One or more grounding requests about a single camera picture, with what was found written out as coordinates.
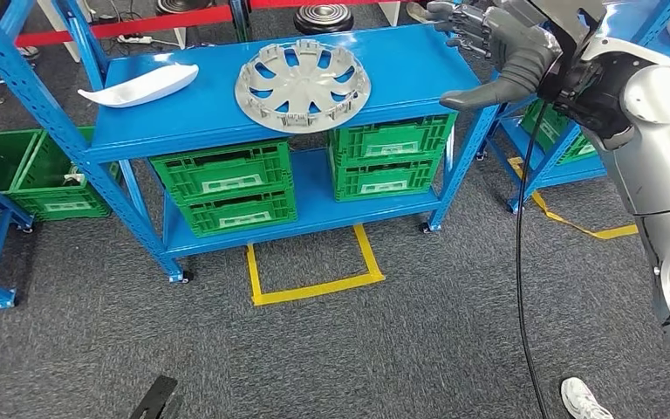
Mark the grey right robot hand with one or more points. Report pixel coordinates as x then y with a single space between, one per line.
520 52

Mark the grey plastic wheel hubcap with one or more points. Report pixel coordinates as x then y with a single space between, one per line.
303 87

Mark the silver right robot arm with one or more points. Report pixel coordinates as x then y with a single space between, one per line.
658 162

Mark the person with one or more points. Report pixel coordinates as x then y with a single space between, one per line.
416 11

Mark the white desk panel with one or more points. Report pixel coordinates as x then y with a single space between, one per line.
60 26
390 11

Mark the yellow floor tape line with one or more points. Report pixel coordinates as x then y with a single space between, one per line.
543 208

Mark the black round stool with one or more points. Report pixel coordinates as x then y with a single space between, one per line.
185 6
323 17

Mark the yellow floor tape square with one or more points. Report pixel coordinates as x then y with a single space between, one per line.
317 289

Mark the person's white shoe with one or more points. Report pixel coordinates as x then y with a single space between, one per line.
583 402

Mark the red barrier belt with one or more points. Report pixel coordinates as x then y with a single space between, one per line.
138 26

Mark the white power strip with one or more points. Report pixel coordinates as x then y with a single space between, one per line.
134 39

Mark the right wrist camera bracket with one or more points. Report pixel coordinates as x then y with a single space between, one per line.
566 17

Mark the chrome stanchion post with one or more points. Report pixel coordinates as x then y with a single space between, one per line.
239 17

